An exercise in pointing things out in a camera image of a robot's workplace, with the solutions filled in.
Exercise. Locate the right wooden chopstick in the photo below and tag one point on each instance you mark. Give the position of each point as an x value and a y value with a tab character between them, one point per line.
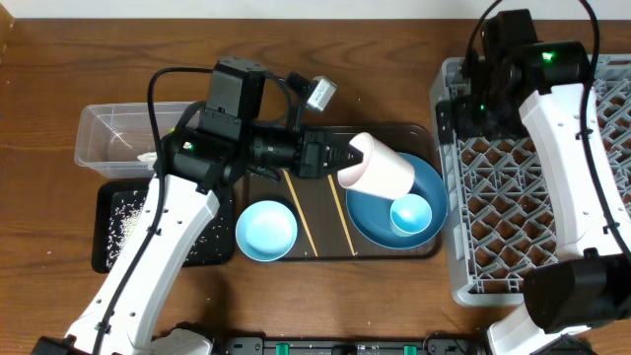
341	214

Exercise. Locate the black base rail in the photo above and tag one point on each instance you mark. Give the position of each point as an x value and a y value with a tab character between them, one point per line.
430	345

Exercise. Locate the clear plastic bin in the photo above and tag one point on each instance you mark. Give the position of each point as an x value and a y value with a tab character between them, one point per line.
110	137

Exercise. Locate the wooden chopstick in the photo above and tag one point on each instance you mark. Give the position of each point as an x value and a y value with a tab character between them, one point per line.
300	211
341	214

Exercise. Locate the dark blue plate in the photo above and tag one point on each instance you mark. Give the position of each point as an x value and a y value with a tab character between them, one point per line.
372	216

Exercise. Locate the light blue bowl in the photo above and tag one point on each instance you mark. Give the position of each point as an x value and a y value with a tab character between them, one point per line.
266	230

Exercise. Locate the pile of white rice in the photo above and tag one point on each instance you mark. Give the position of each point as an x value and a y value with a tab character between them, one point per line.
126	208

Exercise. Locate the black plastic tray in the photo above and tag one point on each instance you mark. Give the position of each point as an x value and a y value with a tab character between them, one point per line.
215	245

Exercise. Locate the white napkin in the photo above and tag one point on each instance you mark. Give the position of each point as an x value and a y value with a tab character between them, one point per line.
148	158

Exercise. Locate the pink cup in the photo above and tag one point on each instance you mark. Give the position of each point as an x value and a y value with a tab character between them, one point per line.
381	173

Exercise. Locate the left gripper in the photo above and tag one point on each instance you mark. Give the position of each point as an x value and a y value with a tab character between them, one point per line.
313	160

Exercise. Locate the dark brown serving tray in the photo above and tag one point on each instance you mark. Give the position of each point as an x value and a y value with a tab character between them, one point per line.
320	210

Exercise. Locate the light blue cup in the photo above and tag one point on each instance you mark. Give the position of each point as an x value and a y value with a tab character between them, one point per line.
410	215

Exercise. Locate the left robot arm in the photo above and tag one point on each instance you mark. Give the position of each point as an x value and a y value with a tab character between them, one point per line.
195	172

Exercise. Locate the grey dishwasher rack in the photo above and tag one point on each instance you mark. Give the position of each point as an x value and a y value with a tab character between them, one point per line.
500	224

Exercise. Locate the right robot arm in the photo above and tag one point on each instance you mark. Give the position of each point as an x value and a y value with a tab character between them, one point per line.
589	284

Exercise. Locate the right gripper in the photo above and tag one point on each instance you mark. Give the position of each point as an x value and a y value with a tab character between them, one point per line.
461	106

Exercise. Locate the left wooden chopstick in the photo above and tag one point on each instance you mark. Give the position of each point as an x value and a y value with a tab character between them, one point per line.
300	211

